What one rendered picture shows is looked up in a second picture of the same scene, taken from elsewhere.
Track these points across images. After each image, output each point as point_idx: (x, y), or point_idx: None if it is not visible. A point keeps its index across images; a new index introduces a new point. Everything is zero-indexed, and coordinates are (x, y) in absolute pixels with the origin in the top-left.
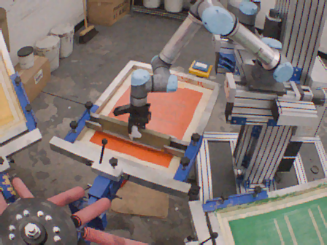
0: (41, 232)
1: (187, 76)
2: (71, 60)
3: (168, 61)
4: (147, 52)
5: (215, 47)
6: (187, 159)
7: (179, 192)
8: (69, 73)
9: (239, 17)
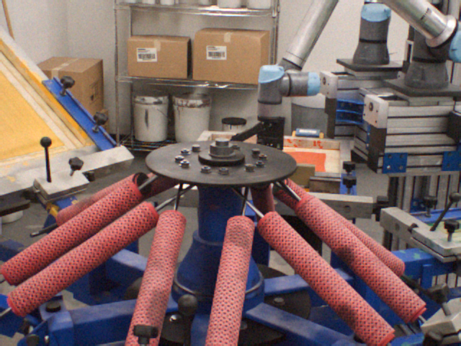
0: (236, 153)
1: (296, 138)
2: (25, 225)
3: (297, 62)
4: (170, 209)
5: (330, 91)
6: (353, 176)
7: (359, 205)
8: (32, 243)
9: (363, 33)
